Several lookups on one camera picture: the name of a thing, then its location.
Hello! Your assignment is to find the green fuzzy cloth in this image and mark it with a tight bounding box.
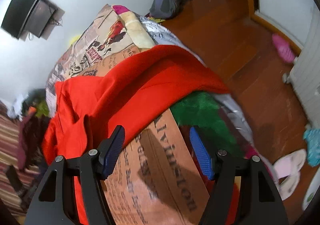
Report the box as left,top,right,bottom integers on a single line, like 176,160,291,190
170,91,244,158

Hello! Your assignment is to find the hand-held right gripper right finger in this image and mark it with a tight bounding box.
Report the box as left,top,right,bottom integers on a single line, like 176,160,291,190
189,126,290,225

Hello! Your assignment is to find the striped rug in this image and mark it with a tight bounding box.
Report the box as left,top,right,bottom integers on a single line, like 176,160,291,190
0,107,45,215

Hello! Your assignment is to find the pale pink slipper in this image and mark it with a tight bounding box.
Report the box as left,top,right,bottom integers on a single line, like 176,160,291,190
272,149,307,178
279,172,302,200

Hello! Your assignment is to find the magenta cloth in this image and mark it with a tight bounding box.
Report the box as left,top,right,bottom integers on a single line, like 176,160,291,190
112,5,131,15

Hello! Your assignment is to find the red garment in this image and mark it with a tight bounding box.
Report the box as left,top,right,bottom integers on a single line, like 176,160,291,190
41,45,240,225

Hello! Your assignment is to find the white plastic object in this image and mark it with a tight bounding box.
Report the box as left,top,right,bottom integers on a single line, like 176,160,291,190
301,185,317,212

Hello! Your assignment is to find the pile of dark clothes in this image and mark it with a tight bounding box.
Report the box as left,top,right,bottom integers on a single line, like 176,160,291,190
15,89,54,168

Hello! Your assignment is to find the black wall television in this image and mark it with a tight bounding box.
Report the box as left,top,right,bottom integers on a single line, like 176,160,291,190
1,0,65,40

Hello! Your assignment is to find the wooden door frame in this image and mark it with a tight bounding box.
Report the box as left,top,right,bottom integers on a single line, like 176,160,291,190
240,0,304,49

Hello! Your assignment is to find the white grey printed sheet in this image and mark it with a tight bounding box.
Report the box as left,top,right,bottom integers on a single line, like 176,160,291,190
139,15,254,148

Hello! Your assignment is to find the cream folded blanket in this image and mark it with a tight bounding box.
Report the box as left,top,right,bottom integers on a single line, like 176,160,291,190
119,11,155,48

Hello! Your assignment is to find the teal cloth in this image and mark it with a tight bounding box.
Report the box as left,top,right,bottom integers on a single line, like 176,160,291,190
303,127,320,167

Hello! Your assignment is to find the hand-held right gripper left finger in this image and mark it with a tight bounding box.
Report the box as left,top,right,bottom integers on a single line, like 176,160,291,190
26,125,125,225

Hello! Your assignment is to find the printed orange bedsheet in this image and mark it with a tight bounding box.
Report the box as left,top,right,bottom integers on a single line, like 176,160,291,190
45,4,210,225

